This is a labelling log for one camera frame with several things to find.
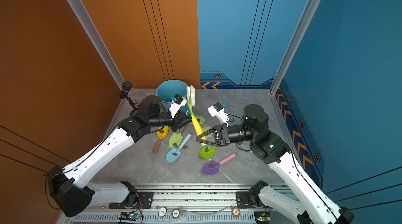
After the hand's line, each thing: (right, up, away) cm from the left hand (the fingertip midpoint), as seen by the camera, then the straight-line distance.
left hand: (192, 116), depth 70 cm
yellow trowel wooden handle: (-21, -13, +26) cm, 36 cm away
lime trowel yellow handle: (+7, -22, +19) cm, 30 cm away
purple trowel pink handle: (+9, -29, +13) cm, 33 cm away
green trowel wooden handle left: (-12, -15, +24) cm, 31 cm away
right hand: (+5, -7, -20) cm, 22 cm away
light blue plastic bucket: (-19, +15, +32) cm, 40 cm away
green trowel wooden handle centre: (+6, -10, +28) cm, 31 cm away
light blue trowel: (-12, -23, +17) cm, 32 cm away
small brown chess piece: (-42, +5, +38) cm, 57 cm away
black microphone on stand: (-34, +14, +8) cm, 37 cm away
